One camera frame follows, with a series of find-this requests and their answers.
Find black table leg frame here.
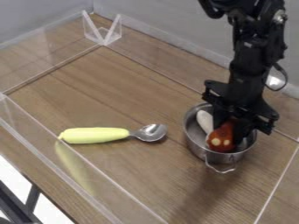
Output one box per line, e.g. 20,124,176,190
0,180,42,224

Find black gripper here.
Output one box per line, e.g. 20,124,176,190
201,80,279,145

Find silver pot with handles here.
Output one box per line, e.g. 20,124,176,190
183,103,257,174

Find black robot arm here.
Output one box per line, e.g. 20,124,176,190
197,0,287,144

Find red toy mushroom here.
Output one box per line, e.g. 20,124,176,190
196,110,236,153

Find yellow-handled metal scoop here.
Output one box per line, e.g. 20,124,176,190
58,124,167,144

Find clear acrylic barrier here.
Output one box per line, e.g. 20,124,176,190
0,18,299,224

